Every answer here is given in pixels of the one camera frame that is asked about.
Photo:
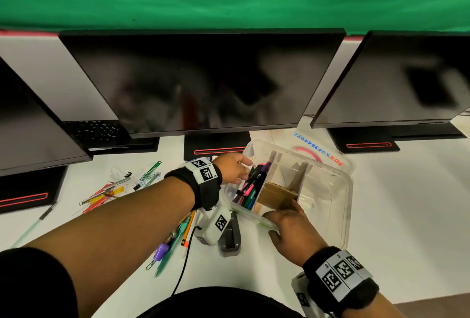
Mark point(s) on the person's left hand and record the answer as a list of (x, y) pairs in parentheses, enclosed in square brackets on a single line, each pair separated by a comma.
[(231, 167)]

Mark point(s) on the person's right hand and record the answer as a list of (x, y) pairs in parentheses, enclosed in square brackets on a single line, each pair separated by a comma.
[(297, 237)]

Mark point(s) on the pile of pens and markers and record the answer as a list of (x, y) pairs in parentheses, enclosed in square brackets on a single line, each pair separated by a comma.
[(249, 189)]

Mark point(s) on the clear plastic storage box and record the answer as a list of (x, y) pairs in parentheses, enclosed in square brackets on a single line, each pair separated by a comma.
[(330, 200)]

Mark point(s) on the yellow pencil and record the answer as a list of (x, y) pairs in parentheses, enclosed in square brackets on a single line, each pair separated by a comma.
[(189, 229)]

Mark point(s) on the green plastic fastener strip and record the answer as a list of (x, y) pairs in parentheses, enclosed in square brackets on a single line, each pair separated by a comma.
[(151, 171)]

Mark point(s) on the clear grey fastener strip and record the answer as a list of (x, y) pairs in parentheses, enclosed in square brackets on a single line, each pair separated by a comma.
[(150, 180)]

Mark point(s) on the teal pen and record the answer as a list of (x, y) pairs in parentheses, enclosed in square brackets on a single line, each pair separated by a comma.
[(172, 246)]

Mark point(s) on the purple tape roll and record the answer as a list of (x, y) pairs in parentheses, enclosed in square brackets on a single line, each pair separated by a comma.
[(161, 251)]

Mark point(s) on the yellow marker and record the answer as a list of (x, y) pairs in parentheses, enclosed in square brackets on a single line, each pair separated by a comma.
[(106, 195)]

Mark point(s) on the red plastic fastener strip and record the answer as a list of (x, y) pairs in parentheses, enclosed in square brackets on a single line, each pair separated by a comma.
[(96, 205)]

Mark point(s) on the clear thin pen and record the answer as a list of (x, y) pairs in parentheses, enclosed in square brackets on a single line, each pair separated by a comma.
[(33, 226)]

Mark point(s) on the person's left forearm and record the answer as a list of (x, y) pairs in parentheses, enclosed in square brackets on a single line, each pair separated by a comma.
[(110, 240)]

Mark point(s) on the black monitor base red stripe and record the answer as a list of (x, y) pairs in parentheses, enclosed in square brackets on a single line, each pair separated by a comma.
[(367, 138), (29, 185), (216, 143)]

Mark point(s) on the black left wristband with markers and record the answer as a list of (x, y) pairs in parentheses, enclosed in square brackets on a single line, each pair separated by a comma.
[(194, 189)]

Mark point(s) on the black wristband with markers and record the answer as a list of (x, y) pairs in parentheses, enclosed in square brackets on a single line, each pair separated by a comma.
[(194, 189), (341, 277)]

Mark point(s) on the brown cardboard dividers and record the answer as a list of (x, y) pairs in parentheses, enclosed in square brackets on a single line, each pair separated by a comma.
[(279, 193)]

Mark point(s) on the black right wristband with markers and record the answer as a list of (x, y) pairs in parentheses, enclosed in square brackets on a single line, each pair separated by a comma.
[(341, 277)]

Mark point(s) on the clear plastic box lid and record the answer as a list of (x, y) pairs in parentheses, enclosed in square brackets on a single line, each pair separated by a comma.
[(286, 138)]

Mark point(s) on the black computer monitor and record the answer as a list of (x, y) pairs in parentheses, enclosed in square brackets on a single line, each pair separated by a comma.
[(33, 127), (396, 79), (202, 82)]

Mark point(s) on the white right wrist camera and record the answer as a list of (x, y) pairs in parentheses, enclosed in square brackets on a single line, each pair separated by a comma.
[(303, 295)]

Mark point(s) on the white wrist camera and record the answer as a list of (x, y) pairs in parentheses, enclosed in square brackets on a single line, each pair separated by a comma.
[(214, 226), (303, 295)]

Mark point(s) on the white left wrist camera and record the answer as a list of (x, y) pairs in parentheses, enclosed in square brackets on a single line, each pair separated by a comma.
[(214, 226)]

